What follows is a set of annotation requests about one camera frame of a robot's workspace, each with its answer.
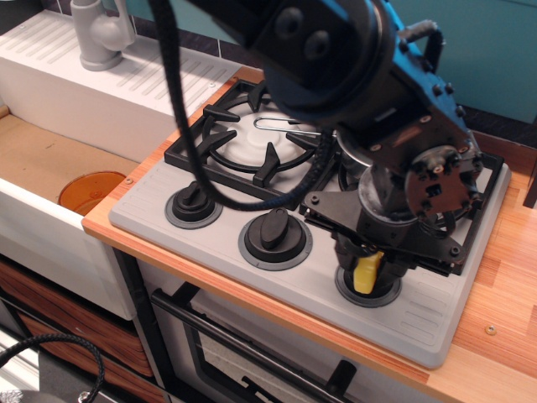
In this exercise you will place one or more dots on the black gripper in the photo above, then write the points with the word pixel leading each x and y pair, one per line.
pixel 403 245

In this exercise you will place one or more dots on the yellow crinkle fry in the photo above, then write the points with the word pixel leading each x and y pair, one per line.
pixel 365 273

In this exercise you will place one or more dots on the steel pan with wire handle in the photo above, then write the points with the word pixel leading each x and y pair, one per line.
pixel 354 164

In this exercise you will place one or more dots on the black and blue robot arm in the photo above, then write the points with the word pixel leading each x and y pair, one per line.
pixel 369 82

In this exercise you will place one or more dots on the black right stove knob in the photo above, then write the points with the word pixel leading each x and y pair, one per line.
pixel 381 297

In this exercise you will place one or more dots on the black stove knob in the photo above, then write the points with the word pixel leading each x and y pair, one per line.
pixel 381 297
pixel 190 208
pixel 275 241

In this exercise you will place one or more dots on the grey toy stove top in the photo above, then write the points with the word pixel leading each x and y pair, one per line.
pixel 419 324

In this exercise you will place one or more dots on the black middle stove knob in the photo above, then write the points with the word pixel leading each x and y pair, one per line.
pixel 275 241

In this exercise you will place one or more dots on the black left stove knob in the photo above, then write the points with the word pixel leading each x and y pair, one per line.
pixel 190 208

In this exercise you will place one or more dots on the black right burner grate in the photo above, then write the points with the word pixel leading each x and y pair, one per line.
pixel 482 201

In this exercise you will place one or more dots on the black burner grate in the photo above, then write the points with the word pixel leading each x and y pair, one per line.
pixel 482 201
pixel 259 165

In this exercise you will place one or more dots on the black left burner grate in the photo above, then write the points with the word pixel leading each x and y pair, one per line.
pixel 259 165

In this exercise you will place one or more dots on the orange plastic bowl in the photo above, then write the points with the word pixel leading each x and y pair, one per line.
pixel 85 192

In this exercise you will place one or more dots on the wooden drawer fronts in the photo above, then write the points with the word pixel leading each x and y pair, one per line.
pixel 40 306

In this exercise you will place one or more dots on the white toy sink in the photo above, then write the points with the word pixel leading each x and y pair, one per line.
pixel 60 121

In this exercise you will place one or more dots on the grey toy faucet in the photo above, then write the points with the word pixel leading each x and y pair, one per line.
pixel 101 38

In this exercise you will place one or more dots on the oven door with black handle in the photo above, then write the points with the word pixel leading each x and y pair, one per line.
pixel 240 369

